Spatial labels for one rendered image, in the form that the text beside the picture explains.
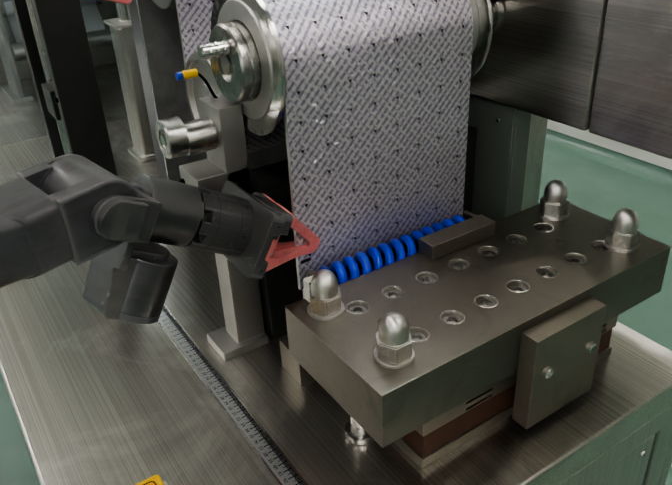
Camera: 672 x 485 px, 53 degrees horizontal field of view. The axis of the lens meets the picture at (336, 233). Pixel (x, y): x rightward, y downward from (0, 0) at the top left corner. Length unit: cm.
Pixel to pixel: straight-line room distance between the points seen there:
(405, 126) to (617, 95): 22
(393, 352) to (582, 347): 22
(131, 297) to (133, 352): 27
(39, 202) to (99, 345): 40
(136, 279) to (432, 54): 37
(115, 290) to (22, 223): 12
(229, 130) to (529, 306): 35
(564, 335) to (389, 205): 23
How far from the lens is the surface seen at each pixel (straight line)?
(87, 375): 86
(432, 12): 73
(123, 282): 60
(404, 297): 68
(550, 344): 67
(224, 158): 71
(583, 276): 74
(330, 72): 65
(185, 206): 59
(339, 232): 72
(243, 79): 64
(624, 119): 77
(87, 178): 54
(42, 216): 52
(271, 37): 62
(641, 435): 85
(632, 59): 76
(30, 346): 93
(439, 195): 80
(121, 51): 137
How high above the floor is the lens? 141
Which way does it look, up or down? 29 degrees down
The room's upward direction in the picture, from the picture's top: 3 degrees counter-clockwise
